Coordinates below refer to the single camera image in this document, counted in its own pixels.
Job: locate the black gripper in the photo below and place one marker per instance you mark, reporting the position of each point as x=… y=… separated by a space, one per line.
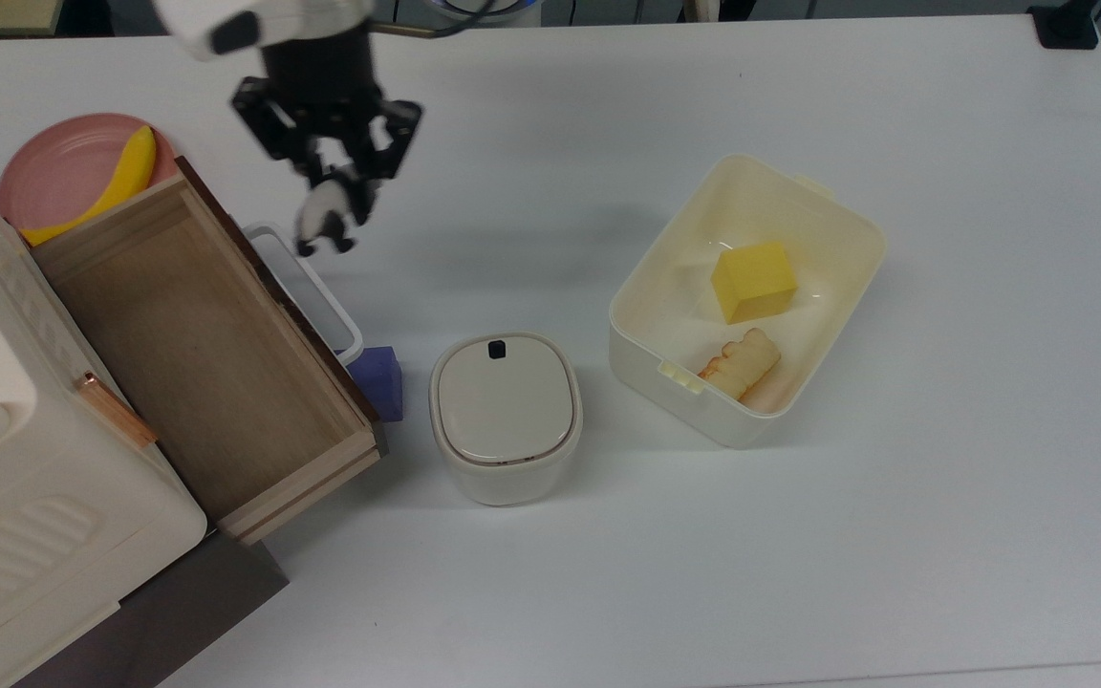
x=321 y=81

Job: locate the small panda toy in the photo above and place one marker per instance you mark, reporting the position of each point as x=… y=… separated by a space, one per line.
x=326 y=215

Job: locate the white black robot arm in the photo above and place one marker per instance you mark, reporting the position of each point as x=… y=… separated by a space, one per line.
x=254 y=21

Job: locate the yellow toy banana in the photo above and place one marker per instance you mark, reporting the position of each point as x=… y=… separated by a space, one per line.
x=125 y=182

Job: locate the brown wooden drawer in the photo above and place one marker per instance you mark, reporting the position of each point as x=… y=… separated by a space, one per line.
x=206 y=363

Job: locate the toy bread slice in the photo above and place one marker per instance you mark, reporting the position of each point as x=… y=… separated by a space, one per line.
x=742 y=365

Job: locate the cream toy cabinet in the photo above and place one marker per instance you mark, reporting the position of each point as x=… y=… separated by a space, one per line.
x=34 y=516

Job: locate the purple cube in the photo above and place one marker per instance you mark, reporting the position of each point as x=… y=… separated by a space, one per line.
x=382 y=382

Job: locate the pink plate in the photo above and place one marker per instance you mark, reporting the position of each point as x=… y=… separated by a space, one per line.
x=63 y=172

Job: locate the beige lidded trash can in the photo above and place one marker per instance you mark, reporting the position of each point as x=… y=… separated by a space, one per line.
x=505 y=411

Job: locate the cream plastic bin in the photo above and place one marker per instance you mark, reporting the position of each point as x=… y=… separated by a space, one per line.
x=665 y=325

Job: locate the yellow cube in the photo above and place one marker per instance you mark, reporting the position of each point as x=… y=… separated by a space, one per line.
x=753 y=282

